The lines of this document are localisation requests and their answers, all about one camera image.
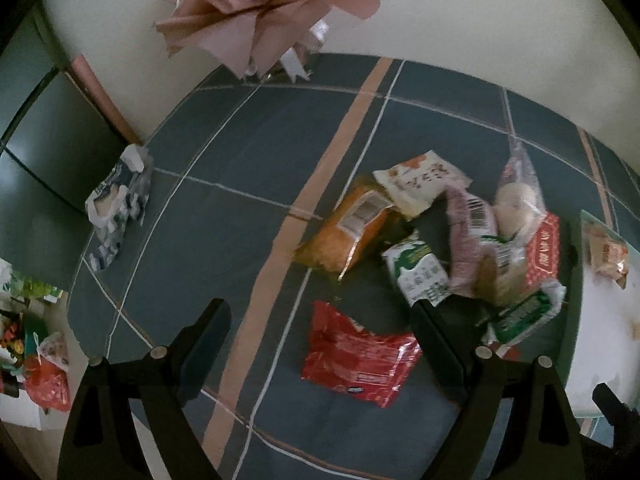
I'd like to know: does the clear-wrapped white bun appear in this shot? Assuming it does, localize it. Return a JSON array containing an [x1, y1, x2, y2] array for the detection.
[[492, 135, 548, 261]]

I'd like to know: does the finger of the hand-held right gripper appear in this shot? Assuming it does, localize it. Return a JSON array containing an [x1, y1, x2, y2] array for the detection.
[[592, 382, 640, 461]]

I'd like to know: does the light green shallow box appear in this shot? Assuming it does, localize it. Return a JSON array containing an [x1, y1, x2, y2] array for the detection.
[[565, 210, 640, 418]]

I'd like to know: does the green and white snack packet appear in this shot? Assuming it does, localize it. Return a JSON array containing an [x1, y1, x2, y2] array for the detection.
[[382, 232, 451, 308]]

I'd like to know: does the pink snack packet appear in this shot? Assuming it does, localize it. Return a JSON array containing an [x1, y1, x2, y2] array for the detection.
[[442, 185, 501, 296]]

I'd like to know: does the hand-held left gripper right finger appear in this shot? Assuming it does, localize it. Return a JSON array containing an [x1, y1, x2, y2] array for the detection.
[[410, 300, 583, 480]]

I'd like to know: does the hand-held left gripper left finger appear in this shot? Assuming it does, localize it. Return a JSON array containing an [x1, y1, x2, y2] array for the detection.
[[57, 298, 232, 480]]

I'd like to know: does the red plastic bag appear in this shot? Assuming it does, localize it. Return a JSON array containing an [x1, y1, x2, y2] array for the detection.
[[25, 355, 72, 413]]

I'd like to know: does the green cracker packet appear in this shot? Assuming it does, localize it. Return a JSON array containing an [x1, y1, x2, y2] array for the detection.
[[480, 280, 568, 346]]

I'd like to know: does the pink paper flower bouquet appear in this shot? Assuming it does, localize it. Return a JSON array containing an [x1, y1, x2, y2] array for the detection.
[[152, 0, 382, 82]]

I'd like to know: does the blue plaid cloth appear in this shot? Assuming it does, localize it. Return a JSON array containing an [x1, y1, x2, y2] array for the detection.
[[67, 52, 640, 480]]

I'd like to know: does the white box of colourful items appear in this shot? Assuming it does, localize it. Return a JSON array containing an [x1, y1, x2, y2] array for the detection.
[[0, 260, 68, 431]]

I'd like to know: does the red patterned cake packet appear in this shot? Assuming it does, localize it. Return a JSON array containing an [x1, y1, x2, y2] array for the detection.
[[520, 211, 562, 291]]

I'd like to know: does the white and red snack packet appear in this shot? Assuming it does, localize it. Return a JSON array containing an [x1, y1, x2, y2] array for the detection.
[[372, 150, 473, 221]]

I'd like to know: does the dark grey cabinet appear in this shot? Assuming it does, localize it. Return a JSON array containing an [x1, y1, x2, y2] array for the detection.
[[0, 0, 132, 281]]

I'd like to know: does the beige and orange snack packet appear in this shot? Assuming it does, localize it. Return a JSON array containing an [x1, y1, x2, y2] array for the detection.
[[582, 222, 631, 290]]

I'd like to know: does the blue and white plastic bag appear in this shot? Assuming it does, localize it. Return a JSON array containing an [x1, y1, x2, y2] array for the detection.
[[85, 144, 153, 273]]

